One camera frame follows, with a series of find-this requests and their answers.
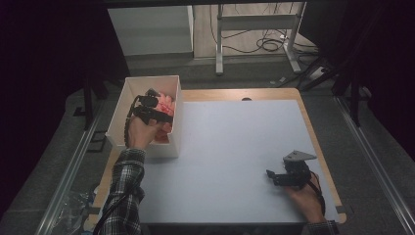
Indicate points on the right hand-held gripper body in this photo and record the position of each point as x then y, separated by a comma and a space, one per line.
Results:
296, 171

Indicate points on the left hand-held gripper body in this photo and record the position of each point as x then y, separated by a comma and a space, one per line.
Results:
145, 104

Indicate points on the pink glove with red print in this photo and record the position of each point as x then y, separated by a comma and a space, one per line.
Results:
168, 104

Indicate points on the white box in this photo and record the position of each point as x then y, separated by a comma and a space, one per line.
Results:
176, 137

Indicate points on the person's left hand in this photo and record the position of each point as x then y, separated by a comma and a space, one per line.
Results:
140, 135

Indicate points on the person's right hand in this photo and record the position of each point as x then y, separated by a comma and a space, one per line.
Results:
310, 202

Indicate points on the pale blue table mat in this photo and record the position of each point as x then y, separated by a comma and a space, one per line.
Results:
228, 163

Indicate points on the black metal stand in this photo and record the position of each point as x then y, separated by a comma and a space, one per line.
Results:
88, 104
355, 98

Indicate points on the white cabinet panel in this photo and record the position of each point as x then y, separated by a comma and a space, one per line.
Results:
150, 29

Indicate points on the white power strip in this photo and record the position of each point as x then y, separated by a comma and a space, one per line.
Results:
316, 73

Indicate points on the dark curtain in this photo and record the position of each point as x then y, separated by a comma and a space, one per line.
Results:
375, 49
42, 65

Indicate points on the clear plastic bag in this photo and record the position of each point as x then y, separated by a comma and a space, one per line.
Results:
75, 209

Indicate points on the metal floor rail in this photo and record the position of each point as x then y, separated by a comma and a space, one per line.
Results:
375, 163
70, 176

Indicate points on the white metal desk frame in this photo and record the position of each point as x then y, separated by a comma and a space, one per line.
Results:
257, 22

